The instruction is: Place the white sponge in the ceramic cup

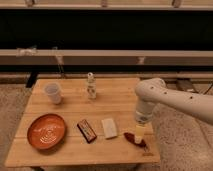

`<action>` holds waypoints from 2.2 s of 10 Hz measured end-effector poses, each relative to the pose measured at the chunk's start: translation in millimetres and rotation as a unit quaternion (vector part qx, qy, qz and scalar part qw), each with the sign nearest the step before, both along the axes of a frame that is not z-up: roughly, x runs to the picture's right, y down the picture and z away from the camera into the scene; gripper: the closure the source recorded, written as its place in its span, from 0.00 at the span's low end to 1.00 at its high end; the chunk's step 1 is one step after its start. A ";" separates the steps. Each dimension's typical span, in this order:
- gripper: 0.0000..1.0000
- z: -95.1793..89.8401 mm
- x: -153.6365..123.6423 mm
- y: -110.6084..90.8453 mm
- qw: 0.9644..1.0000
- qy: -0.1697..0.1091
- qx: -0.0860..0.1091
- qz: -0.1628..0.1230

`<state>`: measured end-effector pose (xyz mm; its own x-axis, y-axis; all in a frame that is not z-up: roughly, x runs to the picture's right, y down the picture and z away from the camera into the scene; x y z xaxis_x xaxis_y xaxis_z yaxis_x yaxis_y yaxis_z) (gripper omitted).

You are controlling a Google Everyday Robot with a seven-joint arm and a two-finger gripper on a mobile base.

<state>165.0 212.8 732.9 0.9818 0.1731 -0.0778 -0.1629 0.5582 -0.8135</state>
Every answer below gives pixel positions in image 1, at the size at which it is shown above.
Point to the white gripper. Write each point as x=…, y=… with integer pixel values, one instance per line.
x=140, y=129

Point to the white sponge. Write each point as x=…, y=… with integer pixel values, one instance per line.
x=109, y=127

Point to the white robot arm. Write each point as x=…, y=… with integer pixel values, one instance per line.
x=150, y=92

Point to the wooden table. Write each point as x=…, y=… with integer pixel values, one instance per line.
x=95, y=127

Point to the dark rectangular box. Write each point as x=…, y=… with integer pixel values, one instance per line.
x=87, y=131

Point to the grey metal rail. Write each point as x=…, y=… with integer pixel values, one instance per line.
x=106, y=57

